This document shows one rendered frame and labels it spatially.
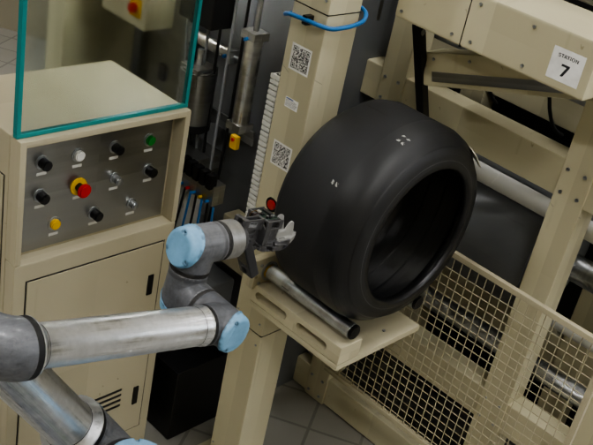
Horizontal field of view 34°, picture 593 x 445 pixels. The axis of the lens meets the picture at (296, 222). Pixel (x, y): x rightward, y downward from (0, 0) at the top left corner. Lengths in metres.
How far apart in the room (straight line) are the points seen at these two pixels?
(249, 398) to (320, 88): 1.08
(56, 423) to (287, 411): 1.75
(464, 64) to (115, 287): 1.21
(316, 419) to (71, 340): 2.05
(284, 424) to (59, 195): 1.40
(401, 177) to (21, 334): 1.06
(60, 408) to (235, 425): 1.27
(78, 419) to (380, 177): 0.90
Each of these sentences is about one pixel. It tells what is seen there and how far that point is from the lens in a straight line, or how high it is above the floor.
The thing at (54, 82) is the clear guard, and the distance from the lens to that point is 2.50.
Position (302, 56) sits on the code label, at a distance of 2.61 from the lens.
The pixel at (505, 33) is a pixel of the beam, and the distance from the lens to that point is 2.52.
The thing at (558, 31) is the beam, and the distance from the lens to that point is 2.45.
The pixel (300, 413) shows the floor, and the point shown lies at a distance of 3.72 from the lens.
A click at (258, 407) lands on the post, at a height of 0.31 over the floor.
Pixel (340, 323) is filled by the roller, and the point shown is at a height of 0.91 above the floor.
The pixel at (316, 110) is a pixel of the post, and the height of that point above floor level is 1.38.
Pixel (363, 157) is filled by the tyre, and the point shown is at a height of 1.40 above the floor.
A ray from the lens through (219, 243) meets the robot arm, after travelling 2.10.
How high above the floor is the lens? 2.38
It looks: 29 degrees down
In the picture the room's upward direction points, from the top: 12 degrees clockwise
